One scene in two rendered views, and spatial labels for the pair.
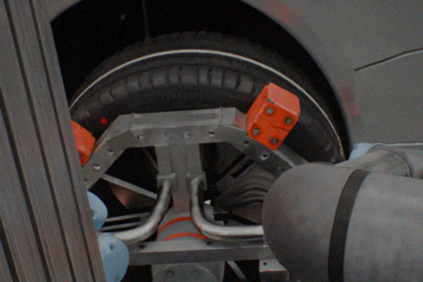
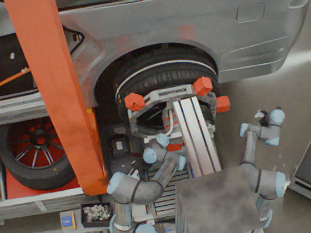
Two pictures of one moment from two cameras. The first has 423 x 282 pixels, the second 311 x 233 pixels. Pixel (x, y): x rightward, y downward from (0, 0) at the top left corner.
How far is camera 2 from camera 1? 197 cm
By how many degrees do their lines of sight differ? 32
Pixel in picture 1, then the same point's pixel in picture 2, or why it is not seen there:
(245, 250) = not seen: hidden behind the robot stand
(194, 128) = (179, 95)
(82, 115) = (138, 90)
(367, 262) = (261, 191)
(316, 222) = (253, 185)
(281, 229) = not seen: hidden behind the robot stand
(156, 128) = (167, 97)
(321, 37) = (211, 49)
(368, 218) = (262, 185)
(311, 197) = (252, 181)
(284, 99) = (207, 83)
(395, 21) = (235, 42)
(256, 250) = not seen: hidden behind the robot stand
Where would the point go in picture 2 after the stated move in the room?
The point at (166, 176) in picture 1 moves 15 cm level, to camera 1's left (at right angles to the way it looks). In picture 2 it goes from (169, 107) to (145, 114)
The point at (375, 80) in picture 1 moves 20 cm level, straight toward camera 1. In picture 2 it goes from (227, 56) to (232, 83)
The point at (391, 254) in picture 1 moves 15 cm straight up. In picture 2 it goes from (266, 190) to (271, 178)
